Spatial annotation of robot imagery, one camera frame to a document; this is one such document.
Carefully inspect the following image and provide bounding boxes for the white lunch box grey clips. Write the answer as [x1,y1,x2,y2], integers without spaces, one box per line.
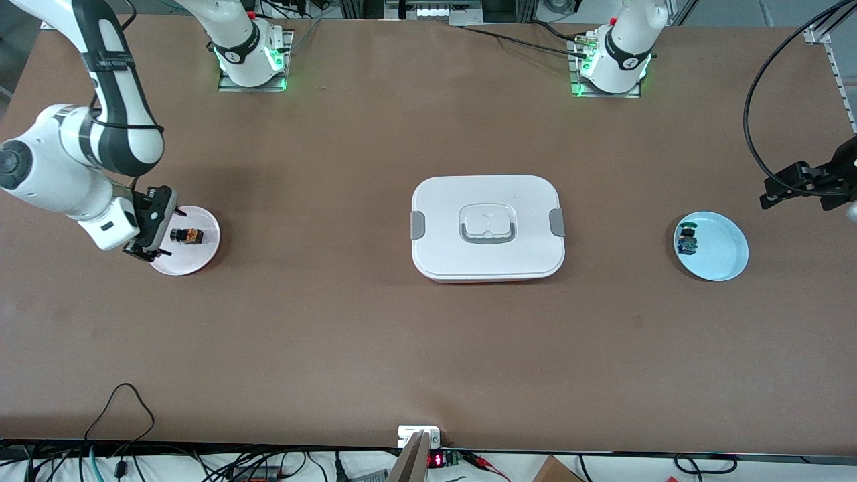
[410,175,566,283]

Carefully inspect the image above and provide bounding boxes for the silver metal bracket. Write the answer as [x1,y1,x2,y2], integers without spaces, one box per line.
[384,0,484,26]

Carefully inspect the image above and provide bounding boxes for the brown cardboard box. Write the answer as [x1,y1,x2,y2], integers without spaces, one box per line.
[532,455,585,482]

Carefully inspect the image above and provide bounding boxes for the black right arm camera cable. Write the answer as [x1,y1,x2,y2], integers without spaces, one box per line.
[87,94,165,132]

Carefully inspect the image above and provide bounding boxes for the black floor cable loop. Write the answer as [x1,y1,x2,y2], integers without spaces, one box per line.
[673,454,738,475]

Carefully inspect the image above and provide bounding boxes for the aluminium profile beam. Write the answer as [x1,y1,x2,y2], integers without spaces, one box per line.
[387,432,433,482]

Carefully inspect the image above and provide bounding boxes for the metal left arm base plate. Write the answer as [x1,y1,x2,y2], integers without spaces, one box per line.
[569,37,642,99]

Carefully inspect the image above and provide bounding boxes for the thin black looped cable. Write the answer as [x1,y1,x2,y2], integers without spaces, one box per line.
[84,383,156,463]

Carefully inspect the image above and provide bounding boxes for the black left arm gripper cable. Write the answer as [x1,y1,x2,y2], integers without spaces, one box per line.
[744,0,854,196]

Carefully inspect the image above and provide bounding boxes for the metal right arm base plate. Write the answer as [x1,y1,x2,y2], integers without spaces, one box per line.
[218,30,294,93]

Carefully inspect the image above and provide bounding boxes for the aluminium rail with holes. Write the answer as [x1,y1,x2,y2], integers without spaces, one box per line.
[802,0,857,135]

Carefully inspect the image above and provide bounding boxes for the black cable to arm base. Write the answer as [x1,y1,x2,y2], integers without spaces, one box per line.
[459,20,590,58]

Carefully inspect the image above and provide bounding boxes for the white metal bracket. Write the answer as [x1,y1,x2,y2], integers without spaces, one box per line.
[398,426,441,448]

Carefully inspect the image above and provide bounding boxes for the light blue round plate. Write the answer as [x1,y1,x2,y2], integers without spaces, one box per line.
[673,211,749,282]

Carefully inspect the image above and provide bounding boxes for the pink round plate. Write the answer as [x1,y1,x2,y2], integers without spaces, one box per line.
[149,206,221,276]

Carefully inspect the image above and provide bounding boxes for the blue and black switch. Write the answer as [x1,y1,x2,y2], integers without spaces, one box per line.
[675,224,700,258]

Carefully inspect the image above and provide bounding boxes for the red wire pair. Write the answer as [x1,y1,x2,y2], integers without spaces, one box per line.
[465,452,511,481]

